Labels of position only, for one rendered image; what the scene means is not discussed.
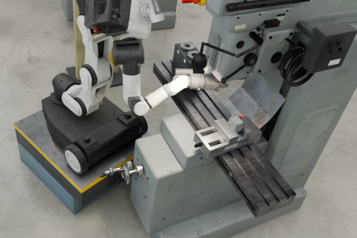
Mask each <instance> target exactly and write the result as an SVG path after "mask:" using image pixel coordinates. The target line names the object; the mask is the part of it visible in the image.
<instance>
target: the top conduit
mask: <svg viewBox="0 0 357 238"><path fill-rule="evenodd" d="M308 1H311V0H255V1H247V0H244V2H239V3H230V4H227V5H226V10H227V11H228V12H234V11H242V10H250V9H257V8H262V7H270V6H277V5H285V4H293V3H300V2H308Z"/></svg>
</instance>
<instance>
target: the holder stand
mask: <svg viewBox="0 0 357 238"><path fill-rule="evenodd" d="M196 53H199V51H198V49H197V48H196V46H195V45H194V44H193V43H192V42H183V43H179V44H175V48H174V55H173V62H172V69H173V70H175V68H177V69H193V73H197V74H203V75H204V72H205V71H204V70H203V69H195V68H194V67H193V66H192V65H191V62H192V58H193V56H194V55H195V54H196Z"/></svg>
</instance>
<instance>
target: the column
mask: <svg viewBox="0 0 357 238"><path fill-rule="evenodd" d="M291 41H292V42H294V43H295V44H296V45H297V46H300V47H306V48H307V47H308V44H309V41H310V38H309V37H308V36H306V35H305V34H304V33H303V32H295V33H293V37H292V39H291ZM261 75H262V76H263V77H264V78H265V79H266V80H267V81H268V82H269V83H270V84H271V85H272V86H273V87H274V88H275V89H276V90H277V91H278V92H279V93H280V94H281V95H282V96H283V97H284V98H285V99H286V101H285V102H284V103H283V104H282V106H281V107H280V109H279V110H278V111H277V112H276V113H275V115H274V116H273V117H272V118H271V119H270V120H269V121H268V122H267V123H266V124H265V125H264V126H263V127H261V128H260V129H259V130H260V131H261V132H262V135H263V137H264V138H265V139H266V140H267V141H268V143H269V144H268V147H267V149H266V152H265V156H266V157H267V159H268V160H269V161H270V162H271V164H272V165H273V166H274V167H275V168H276V170H277V171H278V172H279V173H280V175H281V176H282V177H283V178H284V180H285V181H286V182H287V183H288V184H289V186H290V187H291V188H292V189H293V190H295V189H297V188H300V187H304V185H305V184H306V182H307V180H308V178H309V176H310V174H311V172H312V170H313V169H314V167H315V165H316V163H317V161H318V159H319V157H320V155H321V153H322V152H323V150H324V148H325V146H326V144H327V142H328V140H329V138H330V136H331V135H332V133H333V131H334V129H335V127H336V125H337V123H338V121H339V120H340V118H341V116H342V114H343V112H344V111H345V109H346V107H347V105H348V103H349V101H350V99H351V97H352V95H353V94H354V92H355V90H356V88H357V34H356V36H355V38H354V40H353V42H352V44H351V46H350V48H349V50H348V52H347V54H346V56H345V59H344V61H343V63H342V65H341V66H340V67H337V68H334V69H329V70H325V71H320V72H316V73H314V75H313V76H312V77H311V79H310V80H308V81H307V82H306V83H304V84H302V85H300V86H296V87H292V86H290V85H288V84H287V81H286V80H285V79H283V78H282V76H281V74H280V70H274V71H270V72H265V73H261Z"/></svg>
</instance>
